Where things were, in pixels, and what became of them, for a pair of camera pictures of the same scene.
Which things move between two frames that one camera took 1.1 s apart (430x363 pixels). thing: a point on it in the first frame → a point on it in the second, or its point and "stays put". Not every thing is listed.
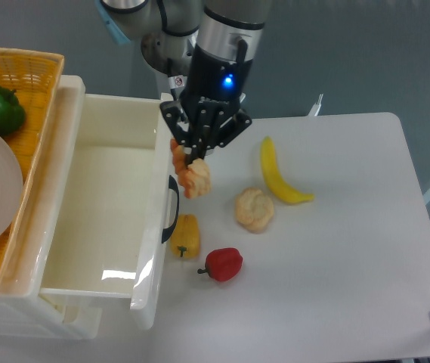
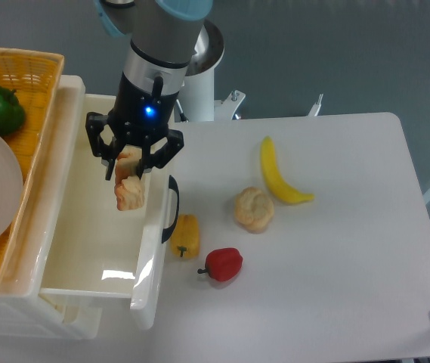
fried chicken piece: (194, 178) → (128, 187)
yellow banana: (273, 178) stays put
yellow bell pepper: (185, 237) stays put
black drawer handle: (167, 233) stays put
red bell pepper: (223, 264) stays put
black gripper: (210, 109) → (140, 111)
